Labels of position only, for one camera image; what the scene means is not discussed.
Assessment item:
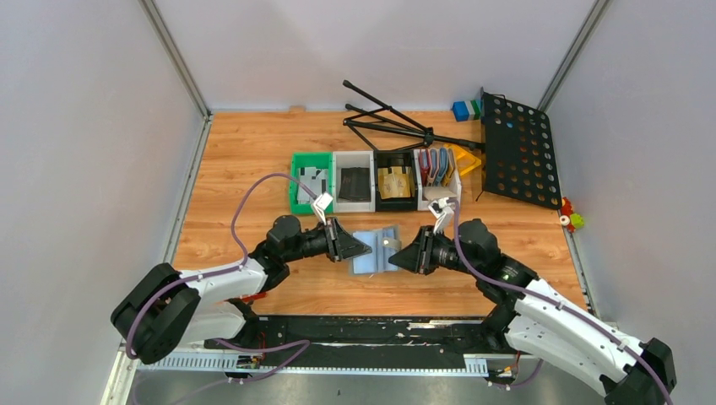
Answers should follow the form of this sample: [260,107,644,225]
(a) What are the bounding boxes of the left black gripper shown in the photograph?
[285,217,373,263]

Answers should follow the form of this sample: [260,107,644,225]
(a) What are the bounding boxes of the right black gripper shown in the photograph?
[388,225,480,278]

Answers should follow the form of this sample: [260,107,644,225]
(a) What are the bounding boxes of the grey card holder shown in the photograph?
[349,225,402,276]

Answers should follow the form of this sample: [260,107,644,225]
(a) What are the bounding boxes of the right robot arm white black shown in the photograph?
[389,219,676,404]

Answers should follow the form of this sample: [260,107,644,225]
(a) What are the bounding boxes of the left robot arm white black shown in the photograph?
[110,215,372,365]

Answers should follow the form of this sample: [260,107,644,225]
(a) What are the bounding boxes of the white cards in green bin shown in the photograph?
[296,166,328,204]

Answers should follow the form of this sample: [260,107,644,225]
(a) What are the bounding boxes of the yellow brown packet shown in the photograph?
[377,166,415,200]

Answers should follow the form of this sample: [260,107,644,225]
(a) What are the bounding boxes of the green plastic bin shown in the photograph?
[288,152,334,214]

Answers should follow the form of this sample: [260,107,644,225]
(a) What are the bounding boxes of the white bin with wallets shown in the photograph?
[413,147,463,211]

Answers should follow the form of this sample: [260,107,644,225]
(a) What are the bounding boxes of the white plastic bin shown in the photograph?
[333,151,376,213]

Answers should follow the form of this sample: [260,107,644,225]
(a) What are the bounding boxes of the black plastic bin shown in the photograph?
[373,150,418,212]

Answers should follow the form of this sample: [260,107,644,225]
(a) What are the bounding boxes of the red toy brick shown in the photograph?
[241,292,267,305]

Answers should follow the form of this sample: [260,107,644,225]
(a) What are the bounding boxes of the black music stand tripod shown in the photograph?
[342,79,485,152]

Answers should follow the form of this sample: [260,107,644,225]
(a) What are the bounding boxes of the black perforated stand plate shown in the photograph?
[480,90,562,210]

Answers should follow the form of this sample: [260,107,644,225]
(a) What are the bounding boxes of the blue green toy blocks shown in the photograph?
[451,100,483,122]

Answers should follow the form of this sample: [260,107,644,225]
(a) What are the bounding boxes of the small colourful toy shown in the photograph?
[559,197,585,233]

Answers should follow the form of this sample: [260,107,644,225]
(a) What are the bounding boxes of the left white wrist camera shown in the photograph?
[311,192,334,224]

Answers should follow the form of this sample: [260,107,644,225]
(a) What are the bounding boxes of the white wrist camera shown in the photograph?
[311,192,334,224]
[428,197,459,234]

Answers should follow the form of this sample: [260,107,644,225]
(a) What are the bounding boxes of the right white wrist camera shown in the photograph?
[428,197,459,234]

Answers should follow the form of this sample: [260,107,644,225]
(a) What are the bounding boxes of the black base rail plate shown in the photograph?
[137,314,552,378]

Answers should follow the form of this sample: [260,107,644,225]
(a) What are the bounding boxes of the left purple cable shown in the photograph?
[124,172,320,360]

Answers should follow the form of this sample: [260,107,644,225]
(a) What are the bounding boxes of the yellow triangle frame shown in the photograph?
[446,144,482,177]

